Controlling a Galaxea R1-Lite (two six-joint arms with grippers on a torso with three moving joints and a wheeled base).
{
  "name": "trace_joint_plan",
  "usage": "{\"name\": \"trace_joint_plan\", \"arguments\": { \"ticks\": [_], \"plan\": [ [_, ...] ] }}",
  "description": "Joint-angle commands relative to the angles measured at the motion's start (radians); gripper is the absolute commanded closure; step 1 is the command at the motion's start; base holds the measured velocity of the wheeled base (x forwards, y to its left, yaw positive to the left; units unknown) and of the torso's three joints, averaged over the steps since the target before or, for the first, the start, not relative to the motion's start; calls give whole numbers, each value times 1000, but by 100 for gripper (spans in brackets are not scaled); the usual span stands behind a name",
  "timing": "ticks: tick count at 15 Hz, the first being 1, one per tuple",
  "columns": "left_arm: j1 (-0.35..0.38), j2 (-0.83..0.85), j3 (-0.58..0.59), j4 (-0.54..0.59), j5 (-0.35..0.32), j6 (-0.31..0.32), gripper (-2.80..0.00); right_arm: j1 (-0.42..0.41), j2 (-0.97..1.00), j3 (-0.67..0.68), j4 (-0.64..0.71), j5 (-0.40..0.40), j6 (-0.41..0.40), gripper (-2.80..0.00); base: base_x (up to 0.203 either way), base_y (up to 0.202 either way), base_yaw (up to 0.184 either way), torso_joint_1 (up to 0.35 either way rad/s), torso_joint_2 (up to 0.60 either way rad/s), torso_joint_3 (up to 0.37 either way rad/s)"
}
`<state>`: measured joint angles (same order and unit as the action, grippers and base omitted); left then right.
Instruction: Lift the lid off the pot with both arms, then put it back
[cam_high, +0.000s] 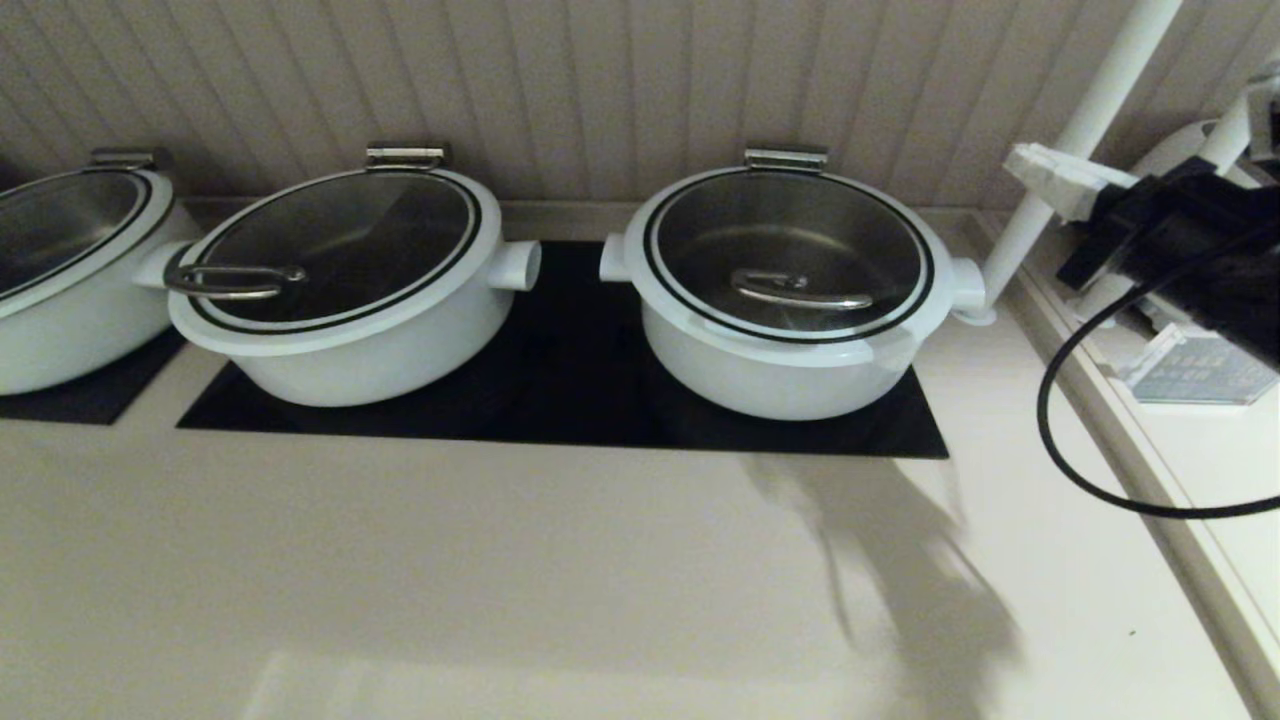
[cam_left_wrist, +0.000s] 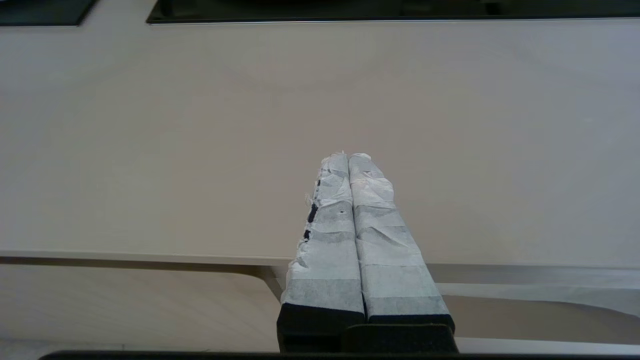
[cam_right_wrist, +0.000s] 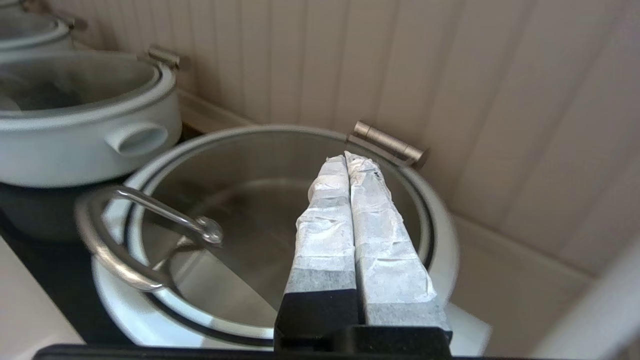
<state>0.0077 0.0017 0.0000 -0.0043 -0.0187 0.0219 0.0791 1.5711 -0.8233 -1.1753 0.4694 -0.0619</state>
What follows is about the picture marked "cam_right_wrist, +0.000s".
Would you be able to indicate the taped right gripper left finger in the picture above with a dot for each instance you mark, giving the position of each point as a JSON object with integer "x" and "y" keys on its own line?
{"x": 322, "y": 250}

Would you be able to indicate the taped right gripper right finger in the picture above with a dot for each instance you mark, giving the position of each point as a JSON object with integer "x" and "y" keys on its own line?
{"x": 390, "y": 270}

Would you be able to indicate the glass lid white rim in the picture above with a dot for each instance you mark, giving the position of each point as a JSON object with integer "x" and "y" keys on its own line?
{"x": 75, "y": 85}
{"x": 240, "y": 215}

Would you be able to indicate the white pot steel interior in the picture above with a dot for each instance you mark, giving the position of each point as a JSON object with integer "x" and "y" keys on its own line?
{"x": 30, "y": 46}
{"x": 60, "y": 155}
{"x": 470, "y": 332}

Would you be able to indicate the white pot far corner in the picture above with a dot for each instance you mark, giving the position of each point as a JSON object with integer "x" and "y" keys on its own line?
{"x": 25, "y": 25}

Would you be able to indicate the white round pole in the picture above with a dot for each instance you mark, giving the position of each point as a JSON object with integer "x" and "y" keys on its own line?
{"x": 600, "y": 315}

